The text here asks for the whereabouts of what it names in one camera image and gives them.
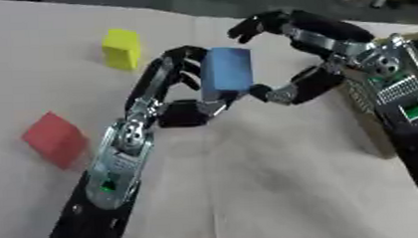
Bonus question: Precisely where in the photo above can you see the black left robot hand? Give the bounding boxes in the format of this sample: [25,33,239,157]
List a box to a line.
[120,43,244,130]

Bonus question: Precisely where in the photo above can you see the blue rectangular block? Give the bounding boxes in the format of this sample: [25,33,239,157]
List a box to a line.
[199,45,256,102]

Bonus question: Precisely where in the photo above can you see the yellow rectangular block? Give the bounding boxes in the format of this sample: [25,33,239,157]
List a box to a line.
[100,27,144,72]

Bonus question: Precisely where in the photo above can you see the red rectangular block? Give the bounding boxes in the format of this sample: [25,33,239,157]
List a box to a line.
[19,110,93,172]

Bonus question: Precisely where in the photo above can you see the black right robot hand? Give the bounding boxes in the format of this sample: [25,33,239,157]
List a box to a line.
[224,6,380,109]

